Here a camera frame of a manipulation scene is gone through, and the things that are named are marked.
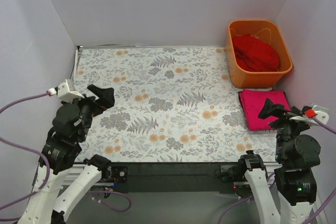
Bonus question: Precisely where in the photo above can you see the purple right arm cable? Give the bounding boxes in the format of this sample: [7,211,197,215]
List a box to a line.
[218,116,336,224]

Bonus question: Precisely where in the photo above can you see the floral table cloth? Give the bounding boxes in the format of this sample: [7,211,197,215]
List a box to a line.
[74,47,276,162]

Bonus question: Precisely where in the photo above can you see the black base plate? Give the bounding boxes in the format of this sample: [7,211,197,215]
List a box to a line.
[94,162,248,194]

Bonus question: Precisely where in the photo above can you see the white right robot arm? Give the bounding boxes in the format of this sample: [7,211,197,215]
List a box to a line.
[237,98,321,223]

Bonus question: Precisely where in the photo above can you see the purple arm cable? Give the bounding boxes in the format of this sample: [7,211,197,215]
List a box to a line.
[0,91,132,222]
[218,116,336,224]

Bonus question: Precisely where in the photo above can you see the aluminium frame rail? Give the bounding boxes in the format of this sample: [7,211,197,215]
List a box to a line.
[22,163,329,224]

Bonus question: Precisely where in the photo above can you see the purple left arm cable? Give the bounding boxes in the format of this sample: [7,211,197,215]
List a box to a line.
[0,91,132,222]

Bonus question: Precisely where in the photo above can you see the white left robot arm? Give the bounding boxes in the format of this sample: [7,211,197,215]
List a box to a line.
[18,84,115,223]

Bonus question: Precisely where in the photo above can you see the pink t shirt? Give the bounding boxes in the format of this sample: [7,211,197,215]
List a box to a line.
[240,89,291,132]

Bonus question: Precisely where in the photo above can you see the red t shirt in basket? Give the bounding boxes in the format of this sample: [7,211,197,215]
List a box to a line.
[232,35,280,72]

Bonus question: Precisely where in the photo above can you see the orange plastic basket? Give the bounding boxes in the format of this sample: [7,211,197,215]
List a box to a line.
[225,19,293,89]

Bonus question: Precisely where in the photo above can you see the folded maroon t shirt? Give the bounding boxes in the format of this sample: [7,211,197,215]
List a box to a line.
[238,89,287,133]

